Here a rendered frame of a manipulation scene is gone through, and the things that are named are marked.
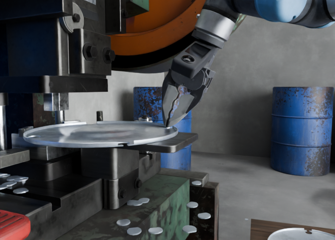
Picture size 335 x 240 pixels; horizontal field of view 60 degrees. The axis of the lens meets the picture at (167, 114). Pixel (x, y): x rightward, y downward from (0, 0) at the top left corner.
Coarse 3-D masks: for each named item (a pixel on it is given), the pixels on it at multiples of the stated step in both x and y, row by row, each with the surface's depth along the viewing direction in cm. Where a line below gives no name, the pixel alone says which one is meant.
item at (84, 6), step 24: (96, 0) 60; (24, 24) 53; (48, 24) 51; (72, 24) 52; (96, 24) 60; (24, 48) 54; (48, 48) 52; (72, 48) 53; (96, 48) 54; (24, 72) 54; (48, 72) 52; (72, 72) 53; (96, 72) 56
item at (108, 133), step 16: (48, 128) 62; (64, 128) 63; (80, 128) 58; (96, 128) 58; (112, 128) 58; (128, 128) 58; (144, 128) 63; (176, 128) 59; (48, 144) 44; (64, 144) 43; (80, 144) 43; (96, 144) 43; (112, 144) 44; (128, 144) 45
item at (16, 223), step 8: (0, 216) 24; (8, 216) 25; (16, 216) 25; (24, 216) 25; (0, 224) 23; (8, 224) 23; (16, 224) 23; (24, 224) 24; (0, 232) 22; (8, 232) 22; (16, 232) 23; (24, 232) 24
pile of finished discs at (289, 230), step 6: (294, 228) 106; (300, 228) 106; (276, 234) 103; (282, 234) 103; (288, 234) 103; (294, 234) 103; (300, 234) 103; (306, 234) 103; (312, 234) 103; (318, 234) 103; (324, 234) 103; (330, 234) 102
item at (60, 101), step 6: (48, 96) 59; (54, 96) 59; (60, 96) 60; (66, 96) 61; (48, 102) 59; (54, 102) 59; (60, 102) 60; (66, 102) 62; (48, 108) 59; (54, 108) 59; (60, 108) 60; (66, 108) 62
